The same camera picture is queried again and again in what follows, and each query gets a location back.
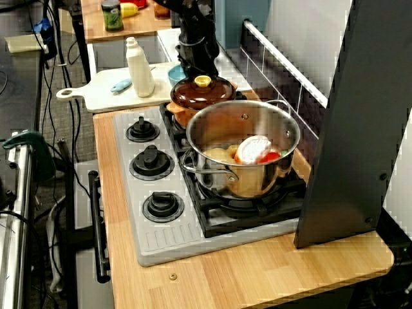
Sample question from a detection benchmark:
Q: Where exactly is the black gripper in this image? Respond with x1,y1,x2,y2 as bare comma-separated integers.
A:
176,38,221,77

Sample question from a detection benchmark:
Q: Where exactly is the light blue bowl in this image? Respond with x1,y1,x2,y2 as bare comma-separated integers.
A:
167,63,189,87

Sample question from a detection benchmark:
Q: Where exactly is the brown lid yellow knob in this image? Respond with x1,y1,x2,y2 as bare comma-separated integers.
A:
169,75,235,110

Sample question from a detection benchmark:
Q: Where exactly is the white sink counter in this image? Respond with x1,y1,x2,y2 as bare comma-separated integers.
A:
86,28,252,93

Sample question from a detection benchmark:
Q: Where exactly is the orange toy pot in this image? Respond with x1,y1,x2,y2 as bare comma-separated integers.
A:
165,82,239,128

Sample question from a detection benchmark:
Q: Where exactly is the brown jar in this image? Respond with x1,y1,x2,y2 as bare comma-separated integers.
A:
153,0,171,19

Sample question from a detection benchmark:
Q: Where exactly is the cream plastic bottle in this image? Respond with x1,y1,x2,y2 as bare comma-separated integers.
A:
125,36,156,98

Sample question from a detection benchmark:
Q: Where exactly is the black burner grate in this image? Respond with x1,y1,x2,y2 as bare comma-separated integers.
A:
176,151,306,239
159,91,248,152

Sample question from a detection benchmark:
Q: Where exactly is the red toy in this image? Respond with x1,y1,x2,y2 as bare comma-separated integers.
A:
118,0,149,9

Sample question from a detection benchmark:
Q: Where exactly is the yellow toy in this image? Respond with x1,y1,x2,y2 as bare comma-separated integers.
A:
119,2,140,19

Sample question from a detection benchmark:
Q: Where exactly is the black stove knob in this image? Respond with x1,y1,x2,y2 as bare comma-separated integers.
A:
125,115,161,143
129,144,175,181
142,191,185,223

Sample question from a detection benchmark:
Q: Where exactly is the black tile backsplash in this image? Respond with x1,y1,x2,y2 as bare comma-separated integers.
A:
239,22,328,142

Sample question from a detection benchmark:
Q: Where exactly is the yellow toy food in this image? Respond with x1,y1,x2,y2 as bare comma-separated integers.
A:
203,144,239,164

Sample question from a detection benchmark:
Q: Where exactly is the green can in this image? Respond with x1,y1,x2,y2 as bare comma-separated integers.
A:
100,0,125,32

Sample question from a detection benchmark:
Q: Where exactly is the white orange toy food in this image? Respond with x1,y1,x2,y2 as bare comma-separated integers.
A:
234,135,273,165

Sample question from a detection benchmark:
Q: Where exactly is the light wooden cutting board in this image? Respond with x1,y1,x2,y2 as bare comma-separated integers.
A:
55,61,181,114

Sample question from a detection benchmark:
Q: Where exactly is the red toy tomato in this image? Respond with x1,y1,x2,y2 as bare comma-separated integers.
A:
257,151,281,164

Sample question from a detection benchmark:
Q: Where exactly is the stainless steel pot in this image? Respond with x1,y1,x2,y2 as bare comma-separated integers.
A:
179,98,301,200

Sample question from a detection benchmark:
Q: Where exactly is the yellow paper pad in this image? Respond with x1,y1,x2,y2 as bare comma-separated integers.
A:
5,33,46,54

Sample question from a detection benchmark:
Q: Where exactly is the dark side panel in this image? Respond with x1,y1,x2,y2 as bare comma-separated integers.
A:
293,0,412,249

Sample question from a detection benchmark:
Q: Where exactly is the green metal clamp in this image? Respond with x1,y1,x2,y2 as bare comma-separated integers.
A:
2,130,56,183

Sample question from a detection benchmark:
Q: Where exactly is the grey stove plate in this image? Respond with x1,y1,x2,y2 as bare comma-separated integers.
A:
111,108,300,267

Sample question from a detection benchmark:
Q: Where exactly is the white oven cabinet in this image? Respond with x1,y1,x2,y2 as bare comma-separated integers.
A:
73,160,113,309

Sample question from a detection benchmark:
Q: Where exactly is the grey knife blue handle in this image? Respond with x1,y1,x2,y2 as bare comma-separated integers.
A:
110,66,157,95

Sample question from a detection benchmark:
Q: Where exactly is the black oven door handle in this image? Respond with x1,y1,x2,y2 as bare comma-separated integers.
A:
88,170,111,284

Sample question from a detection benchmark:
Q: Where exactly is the white cable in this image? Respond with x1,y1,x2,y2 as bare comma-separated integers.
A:
44,196,67,294

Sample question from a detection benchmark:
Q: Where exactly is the silver metal rail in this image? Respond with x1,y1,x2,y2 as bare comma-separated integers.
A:
0,128,35,309

